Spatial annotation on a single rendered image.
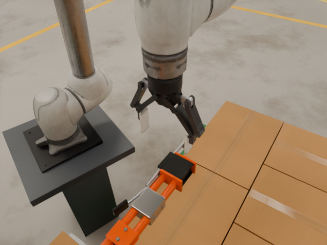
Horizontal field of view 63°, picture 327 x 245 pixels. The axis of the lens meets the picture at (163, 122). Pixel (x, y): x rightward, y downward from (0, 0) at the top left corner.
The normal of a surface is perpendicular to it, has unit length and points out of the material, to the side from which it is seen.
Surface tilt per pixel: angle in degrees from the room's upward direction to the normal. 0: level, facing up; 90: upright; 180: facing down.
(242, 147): 0
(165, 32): 91
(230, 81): 0
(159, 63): 90
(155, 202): 0
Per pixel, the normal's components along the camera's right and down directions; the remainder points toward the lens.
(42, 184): -0.01, -0.72
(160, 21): -0.10, 0.67
